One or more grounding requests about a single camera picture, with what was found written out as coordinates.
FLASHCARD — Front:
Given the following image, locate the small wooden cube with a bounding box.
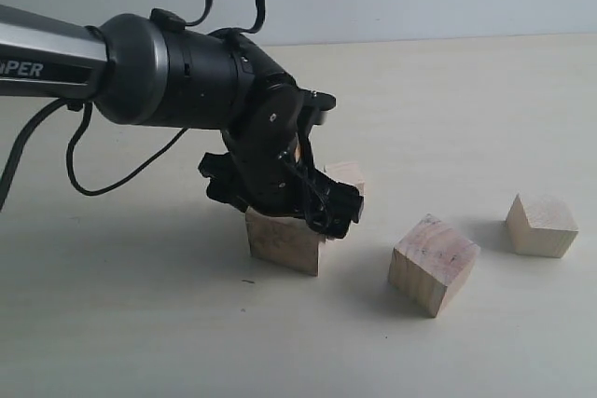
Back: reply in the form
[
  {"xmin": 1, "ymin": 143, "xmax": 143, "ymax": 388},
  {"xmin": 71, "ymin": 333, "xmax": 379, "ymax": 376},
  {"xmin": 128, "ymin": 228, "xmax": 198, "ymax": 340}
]
[{"xmin": 324, "ymin": 161, "xmax": 366, "ymax": 196}]

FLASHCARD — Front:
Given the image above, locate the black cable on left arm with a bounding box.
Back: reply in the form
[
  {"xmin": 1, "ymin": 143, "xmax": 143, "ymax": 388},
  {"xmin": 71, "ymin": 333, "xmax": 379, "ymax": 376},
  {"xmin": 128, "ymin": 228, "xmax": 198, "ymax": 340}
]
[{"xmin": 0, "ymin": 0, "xmax": 268, "ymax": 213}]

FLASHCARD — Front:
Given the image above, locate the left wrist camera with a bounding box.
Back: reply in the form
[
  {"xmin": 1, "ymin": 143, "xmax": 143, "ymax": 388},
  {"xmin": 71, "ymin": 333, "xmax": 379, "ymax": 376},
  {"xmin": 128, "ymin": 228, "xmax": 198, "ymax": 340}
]
[{"xmin": 298, "ymin": 89, "xmax": 337, "ymax": 133}]

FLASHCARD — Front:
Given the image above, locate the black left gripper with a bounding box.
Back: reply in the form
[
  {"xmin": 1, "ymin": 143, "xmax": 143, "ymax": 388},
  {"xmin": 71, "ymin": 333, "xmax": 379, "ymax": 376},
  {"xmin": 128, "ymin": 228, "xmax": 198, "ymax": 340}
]
[{"xmin": 199, "ymin": 84, "xmax": 364, "ymax": 239}]

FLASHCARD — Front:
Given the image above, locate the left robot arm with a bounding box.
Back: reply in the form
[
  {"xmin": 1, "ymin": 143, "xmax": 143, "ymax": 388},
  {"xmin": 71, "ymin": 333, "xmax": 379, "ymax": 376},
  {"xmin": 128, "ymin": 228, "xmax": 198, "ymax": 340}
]
[{"xmin": 1, "ymin": 7, "xmax": 364, "ymax": 239}]

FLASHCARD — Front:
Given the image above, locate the medium wooden cube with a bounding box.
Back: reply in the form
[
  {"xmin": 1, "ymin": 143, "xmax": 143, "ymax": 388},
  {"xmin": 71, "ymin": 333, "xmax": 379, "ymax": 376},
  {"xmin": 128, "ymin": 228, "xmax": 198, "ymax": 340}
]
[{"xmin": 388, "ymin": 213, "xmax": 480, "ymax": 318}]

